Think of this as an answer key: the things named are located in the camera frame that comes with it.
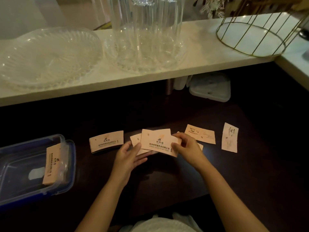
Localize stack of pink cup sleeves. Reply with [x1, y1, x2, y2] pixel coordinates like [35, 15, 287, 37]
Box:
[89, 130, 124, 154]

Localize white plastic cup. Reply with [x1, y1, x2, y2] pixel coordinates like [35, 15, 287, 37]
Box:
[174, 75, 192, 91]

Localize clear ribbed glass plate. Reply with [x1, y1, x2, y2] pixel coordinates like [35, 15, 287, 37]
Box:
[103, 33, 189, 73]
[0, 27, 103, 91]

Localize metal shelf post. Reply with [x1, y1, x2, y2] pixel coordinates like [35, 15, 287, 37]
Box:
[165, 79, 175, 95]

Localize gold wire basket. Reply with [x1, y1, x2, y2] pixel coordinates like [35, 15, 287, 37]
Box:
[215, 0, 309, 57]

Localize person's white clothing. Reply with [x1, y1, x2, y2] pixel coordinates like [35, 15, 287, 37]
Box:
[125, 213, 204, 232]

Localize person's right forearm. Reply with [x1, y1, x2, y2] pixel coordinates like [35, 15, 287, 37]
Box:
[196, 162, 270, 232]

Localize pink paper cup sleeve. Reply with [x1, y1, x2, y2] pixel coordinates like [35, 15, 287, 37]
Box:
[42, 143, 64, 185]
[221, 122, 239, 153]
[140, 129, 182, 157]
[184, 124, 216, 145]
[130, 133, 155, 156]

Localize person's left hand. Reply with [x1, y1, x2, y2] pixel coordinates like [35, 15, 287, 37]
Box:
[112, 141, 156, 185]

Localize person's right hand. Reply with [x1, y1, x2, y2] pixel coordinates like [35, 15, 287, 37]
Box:
[171, 132, 212, 171]

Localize white paper label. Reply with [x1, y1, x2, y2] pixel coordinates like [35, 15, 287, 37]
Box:
[28, 167, 46, 181]

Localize clear container with blue lid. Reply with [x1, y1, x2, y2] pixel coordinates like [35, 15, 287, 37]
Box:
[0, 134, 77, 211]

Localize white plastic lidded box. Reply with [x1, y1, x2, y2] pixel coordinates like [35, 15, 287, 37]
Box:
[189, 73, 231, 103]

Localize tall clear drinking glass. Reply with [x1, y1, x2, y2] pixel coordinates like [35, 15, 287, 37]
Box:
[131, 0, 158, 68]
[107, 0, 136, 67]
[156, 0, 186, 67]

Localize person's left forearm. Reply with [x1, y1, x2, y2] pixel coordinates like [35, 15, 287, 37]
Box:
[75, 177, 132, 232]

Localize dried white flowers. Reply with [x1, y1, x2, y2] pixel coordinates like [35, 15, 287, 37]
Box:
[193, 0, 230, 19]

